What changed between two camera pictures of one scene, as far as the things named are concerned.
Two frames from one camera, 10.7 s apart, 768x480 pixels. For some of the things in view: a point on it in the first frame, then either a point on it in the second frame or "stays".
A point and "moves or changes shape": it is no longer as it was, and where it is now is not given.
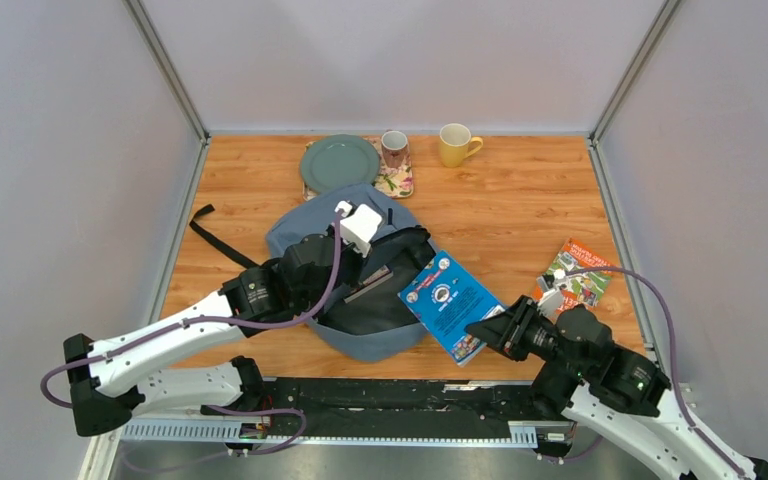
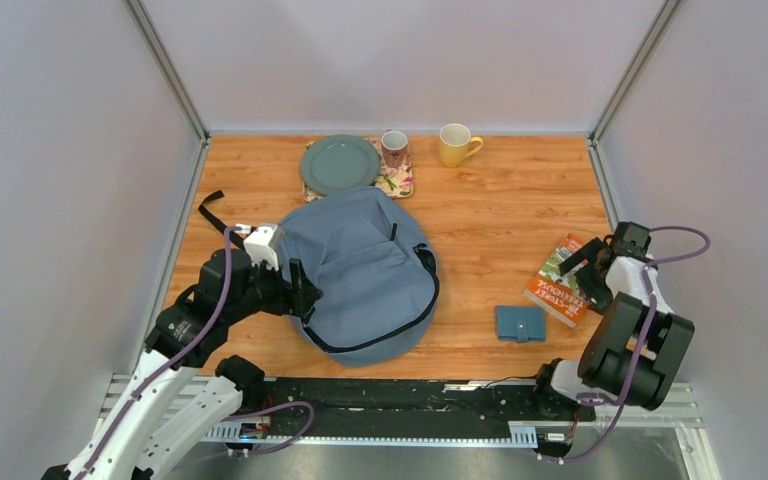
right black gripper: (503, 332) -> (599, 298)
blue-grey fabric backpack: (369, 323) moves or changes shape
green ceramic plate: (336, 160) stays
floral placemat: (389, 182) stays
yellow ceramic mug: (455, 140) stays
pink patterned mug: (394, 147) stays
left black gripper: (358, 260) -> (301, 296)
